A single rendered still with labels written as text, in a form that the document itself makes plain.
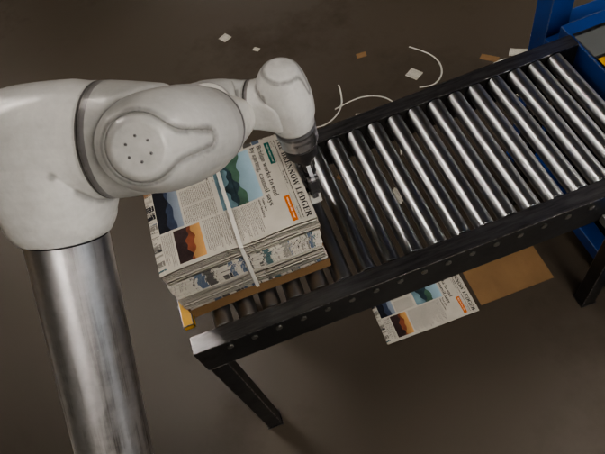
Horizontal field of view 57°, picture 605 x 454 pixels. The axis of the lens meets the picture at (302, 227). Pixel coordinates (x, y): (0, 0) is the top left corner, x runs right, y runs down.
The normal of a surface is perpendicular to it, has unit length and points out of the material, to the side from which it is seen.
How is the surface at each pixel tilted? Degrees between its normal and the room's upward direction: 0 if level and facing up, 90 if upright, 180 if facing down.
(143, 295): 0
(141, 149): 48
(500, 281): 0
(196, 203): 0
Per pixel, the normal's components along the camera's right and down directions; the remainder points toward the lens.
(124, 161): 0.04, 0.23
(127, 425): 0.77, 0.14
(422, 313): -0.16, -0.52
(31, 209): -0.08, 0.43
